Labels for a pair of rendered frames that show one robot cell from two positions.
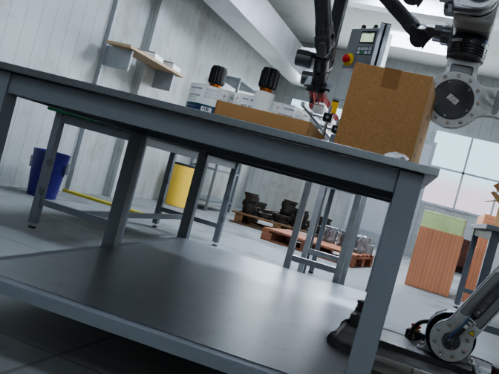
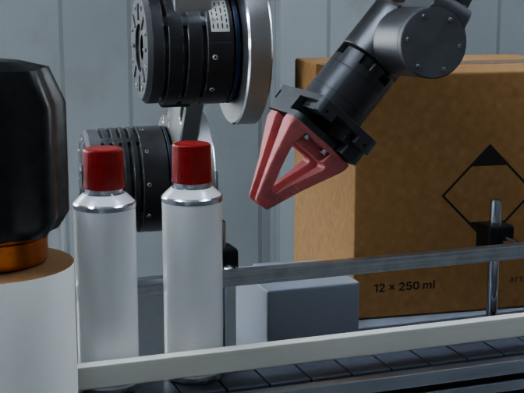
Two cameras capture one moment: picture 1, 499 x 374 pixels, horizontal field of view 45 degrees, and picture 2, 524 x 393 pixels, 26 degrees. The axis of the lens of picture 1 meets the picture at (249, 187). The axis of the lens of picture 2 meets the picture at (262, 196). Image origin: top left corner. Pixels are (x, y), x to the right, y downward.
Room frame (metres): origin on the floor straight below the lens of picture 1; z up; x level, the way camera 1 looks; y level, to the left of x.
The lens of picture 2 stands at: (2.90, 0.63, 1.23)
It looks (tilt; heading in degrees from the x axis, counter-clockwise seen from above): 11 degrees down; 237
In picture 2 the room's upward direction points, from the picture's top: straight up
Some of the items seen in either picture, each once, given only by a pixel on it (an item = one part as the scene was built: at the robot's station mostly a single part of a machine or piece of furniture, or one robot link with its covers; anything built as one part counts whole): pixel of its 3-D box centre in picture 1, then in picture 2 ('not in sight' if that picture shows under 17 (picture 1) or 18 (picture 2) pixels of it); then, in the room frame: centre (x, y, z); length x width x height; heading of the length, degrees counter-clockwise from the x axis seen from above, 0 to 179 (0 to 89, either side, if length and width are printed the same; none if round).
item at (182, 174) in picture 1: (180, 185); not in sight; (8.61, 0.95, 0.30); 0.39 x 0.38 x 0.61; 162
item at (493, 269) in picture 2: (318, 128); (504, 281); (2.07, -0.18, 0.91); 0.07 x 0.03 x 0.17; 77
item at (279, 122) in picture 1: (272, 125); not in sight; (1.73, -0.02, 0.85); 0.30 x 0.26 x 0.04; 167
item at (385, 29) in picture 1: (366, 97); not in sight; (2.71, -0.40, 1.17); 0.04 x 0.04 x 0.67; 77
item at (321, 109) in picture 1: (316, 119); (192, 261); (2.44, -0.19, 0.98); 0.05 x 0.05 x 0.20
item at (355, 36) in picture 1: (366, 51); not in sight; (2.79, -0.36, 1.38); 0.17 x 0.10 x 0.19; 42
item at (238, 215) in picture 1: (286, 217); not in sight; (8.62, -0.62, 0.25); 1.37 x 0.95 x 0.49; 72
